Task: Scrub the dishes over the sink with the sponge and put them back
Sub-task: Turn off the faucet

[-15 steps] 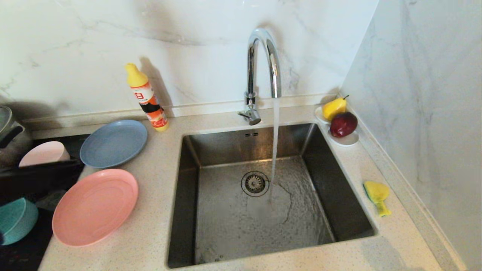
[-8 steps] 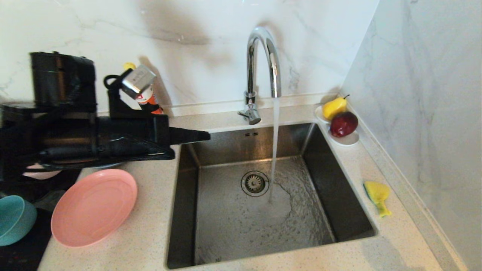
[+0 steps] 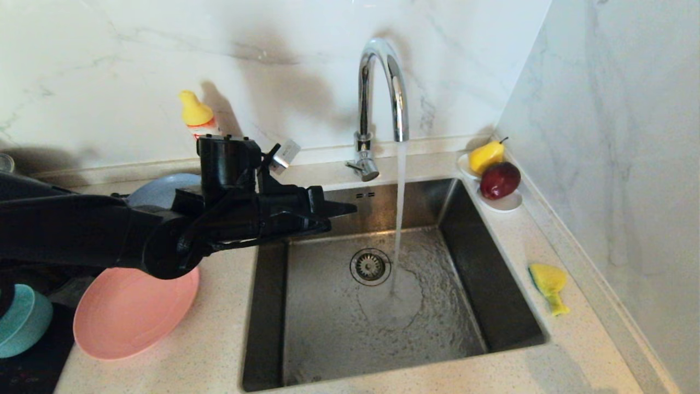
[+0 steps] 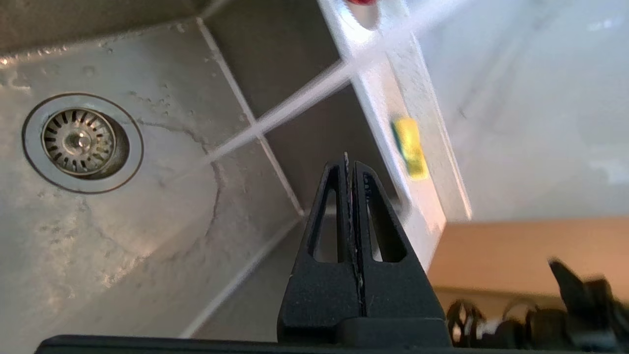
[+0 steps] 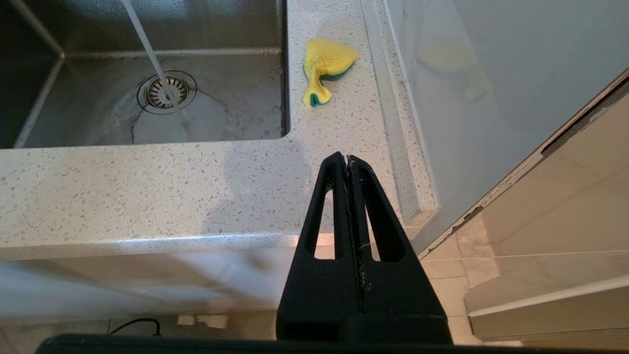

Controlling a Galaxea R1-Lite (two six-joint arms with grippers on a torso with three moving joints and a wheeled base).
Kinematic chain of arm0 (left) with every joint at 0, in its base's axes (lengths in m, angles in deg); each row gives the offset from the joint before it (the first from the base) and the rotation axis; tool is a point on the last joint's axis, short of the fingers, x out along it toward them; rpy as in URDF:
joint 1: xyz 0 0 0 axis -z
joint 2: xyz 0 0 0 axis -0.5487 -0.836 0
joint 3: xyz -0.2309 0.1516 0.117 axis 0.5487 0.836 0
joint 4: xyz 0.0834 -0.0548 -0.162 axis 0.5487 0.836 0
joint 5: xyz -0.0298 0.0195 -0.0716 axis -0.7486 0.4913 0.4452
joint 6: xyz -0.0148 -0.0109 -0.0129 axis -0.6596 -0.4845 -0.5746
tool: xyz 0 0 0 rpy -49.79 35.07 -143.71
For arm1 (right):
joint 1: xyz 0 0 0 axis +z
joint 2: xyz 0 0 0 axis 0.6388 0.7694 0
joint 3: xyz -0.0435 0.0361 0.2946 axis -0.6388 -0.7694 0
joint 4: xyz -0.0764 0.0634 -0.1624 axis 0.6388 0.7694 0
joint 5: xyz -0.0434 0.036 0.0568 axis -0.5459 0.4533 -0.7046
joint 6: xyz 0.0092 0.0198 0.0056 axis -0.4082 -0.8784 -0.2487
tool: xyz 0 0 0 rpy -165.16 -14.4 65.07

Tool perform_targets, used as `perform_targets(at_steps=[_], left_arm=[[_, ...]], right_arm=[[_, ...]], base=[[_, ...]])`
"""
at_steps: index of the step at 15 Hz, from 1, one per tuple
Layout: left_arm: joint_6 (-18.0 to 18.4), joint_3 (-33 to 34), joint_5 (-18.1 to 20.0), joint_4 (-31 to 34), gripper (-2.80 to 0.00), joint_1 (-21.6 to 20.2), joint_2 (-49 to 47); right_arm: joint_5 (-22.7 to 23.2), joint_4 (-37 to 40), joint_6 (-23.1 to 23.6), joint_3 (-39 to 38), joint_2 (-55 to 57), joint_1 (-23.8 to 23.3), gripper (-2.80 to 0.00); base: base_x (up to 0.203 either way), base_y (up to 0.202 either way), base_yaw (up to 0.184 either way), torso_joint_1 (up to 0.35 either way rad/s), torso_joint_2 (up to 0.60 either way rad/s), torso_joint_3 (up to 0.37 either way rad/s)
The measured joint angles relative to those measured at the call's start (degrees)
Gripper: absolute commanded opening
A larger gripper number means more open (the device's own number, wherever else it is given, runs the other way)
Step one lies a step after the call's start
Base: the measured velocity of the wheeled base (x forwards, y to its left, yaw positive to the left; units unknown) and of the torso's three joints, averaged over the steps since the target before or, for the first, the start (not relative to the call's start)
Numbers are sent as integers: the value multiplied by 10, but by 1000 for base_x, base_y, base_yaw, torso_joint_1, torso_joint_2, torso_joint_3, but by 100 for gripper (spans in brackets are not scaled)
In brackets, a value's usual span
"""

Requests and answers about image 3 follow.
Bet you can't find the blue grey plate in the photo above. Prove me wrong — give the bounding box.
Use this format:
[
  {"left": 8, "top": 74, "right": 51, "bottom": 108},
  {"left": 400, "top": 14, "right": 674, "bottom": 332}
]
[{"left": 126, "top": 173, "right": 203, "bottom": 210}]

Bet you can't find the orange white dish soap bottle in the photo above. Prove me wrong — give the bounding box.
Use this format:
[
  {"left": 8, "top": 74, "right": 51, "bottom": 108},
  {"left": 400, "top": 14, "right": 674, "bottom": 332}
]
[{"left": 179, "top": 90, "right": 222, "bottom": 141}]

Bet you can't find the pink plate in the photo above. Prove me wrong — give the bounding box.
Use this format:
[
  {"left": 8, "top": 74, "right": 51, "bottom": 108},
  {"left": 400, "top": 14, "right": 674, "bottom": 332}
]
[{"left": 73, "top": 266, "right": 201, "bottom": 361}]

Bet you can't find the yellow green sponge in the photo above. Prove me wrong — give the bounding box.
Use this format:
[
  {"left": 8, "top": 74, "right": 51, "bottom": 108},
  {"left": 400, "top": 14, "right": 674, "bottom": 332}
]
[{"left": 528, "top": 264, "right": 570, "bottom": 317}]

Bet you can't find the teal bowl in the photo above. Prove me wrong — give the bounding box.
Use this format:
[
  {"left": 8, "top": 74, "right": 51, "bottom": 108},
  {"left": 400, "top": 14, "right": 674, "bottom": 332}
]
[{"left": 0, "top": 283, "right": 54, "bottom": 359}]

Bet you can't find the stainless steel sink basin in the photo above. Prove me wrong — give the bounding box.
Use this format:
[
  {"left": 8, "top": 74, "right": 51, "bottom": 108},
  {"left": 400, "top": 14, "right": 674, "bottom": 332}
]
[{"left": 243, "top": 177, "right": 550, "bottom": 392}]

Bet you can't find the round metal drain strainer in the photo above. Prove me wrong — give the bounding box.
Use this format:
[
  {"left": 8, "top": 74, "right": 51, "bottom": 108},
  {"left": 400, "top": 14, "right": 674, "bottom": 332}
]
[{"left": 350, "top": 247, "right": 392, "bottom": 286}]

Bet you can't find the running water stream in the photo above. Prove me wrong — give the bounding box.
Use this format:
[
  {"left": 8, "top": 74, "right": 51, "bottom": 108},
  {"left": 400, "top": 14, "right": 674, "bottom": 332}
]
[{"left": 390, "top": 141, "right": 409, "bottom": 296}]

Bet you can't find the chrome gooseneck faucet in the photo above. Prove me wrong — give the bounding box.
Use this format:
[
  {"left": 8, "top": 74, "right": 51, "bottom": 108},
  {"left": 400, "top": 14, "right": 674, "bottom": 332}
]
[{"left": 346, "top": 37, "right": 411, "bottom": 182}]

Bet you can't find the yellow pear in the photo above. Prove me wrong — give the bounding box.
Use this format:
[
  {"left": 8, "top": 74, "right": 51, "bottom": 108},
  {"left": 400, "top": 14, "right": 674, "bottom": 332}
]
[{"left": 469, "top": 137, "right": 509, "bottom": 176}]

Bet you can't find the dark red apple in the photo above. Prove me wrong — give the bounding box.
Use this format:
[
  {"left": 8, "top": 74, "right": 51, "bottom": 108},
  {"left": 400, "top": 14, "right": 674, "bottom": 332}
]
[{"left": 480, "top": 162, "right": 522, "bottom": 201}]

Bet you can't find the small white fruit dish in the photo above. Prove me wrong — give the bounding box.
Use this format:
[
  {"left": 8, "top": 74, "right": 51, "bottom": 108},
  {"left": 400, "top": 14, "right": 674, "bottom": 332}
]
[{"left": 458, "top": 153, "right": 524, "bottom": 214}]

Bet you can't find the black induction cooktop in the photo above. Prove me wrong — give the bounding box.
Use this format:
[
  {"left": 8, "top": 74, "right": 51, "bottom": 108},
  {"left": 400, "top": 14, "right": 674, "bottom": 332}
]
[{"left": 0, "top": 274, "right": 104, "bottom": 394}]

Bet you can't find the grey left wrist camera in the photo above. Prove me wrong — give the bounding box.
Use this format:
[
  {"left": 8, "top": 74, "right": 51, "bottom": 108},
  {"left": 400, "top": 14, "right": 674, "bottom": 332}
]
[{"left": 268, "top": 139, "right": 302, "bottom": 176}]

